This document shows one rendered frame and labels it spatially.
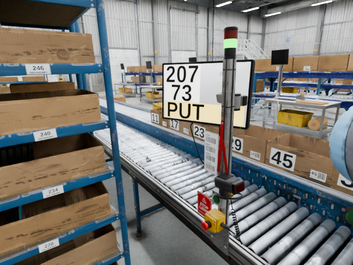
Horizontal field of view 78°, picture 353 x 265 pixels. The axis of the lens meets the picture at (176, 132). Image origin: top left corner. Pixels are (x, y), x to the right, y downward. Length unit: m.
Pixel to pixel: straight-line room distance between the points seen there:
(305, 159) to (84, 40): 1.26
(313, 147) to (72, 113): 1.49
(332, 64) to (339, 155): 5.75
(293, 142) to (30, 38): 1.62
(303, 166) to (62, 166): 1.25
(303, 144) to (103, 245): 1.40
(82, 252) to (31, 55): 0.76
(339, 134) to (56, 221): 0.90
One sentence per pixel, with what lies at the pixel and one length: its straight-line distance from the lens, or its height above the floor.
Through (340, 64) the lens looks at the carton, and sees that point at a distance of 6.12.
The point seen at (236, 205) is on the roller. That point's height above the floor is 0.75.
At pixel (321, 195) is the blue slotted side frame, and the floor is 0.86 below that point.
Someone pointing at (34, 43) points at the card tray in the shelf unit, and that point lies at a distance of 0.82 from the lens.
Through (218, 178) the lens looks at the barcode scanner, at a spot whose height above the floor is 1.08.
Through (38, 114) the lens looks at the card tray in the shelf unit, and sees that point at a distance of 0.83.
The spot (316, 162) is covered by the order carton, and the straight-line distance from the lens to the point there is 1.44.
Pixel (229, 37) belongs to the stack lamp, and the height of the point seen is 1.62.
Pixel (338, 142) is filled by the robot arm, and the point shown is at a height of 1.40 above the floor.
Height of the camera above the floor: 1.52
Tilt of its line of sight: 16 degrees down
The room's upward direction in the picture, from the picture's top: 1 degrees counter-clockwise
